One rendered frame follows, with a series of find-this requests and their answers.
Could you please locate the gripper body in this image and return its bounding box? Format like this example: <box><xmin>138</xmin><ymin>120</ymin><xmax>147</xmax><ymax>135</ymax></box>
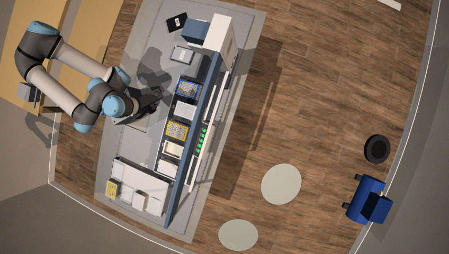
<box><xmin>133</xmin><ymin>98</ymin><xmax>151</xmax><ymax>120</ymax></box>

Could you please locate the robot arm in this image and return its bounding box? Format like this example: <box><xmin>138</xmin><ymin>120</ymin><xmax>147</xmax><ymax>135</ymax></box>
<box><xmin>14</xmin><ymin>21</ymin><xmax>163</xmax><ymax>133</ymax></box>

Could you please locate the beige open rectangular reservoir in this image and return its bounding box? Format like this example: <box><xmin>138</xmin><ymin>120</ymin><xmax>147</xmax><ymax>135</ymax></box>
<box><xmin>162</xmin><ymin>139</ymin><xmax>185</xmax><ymax>160</ymax></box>

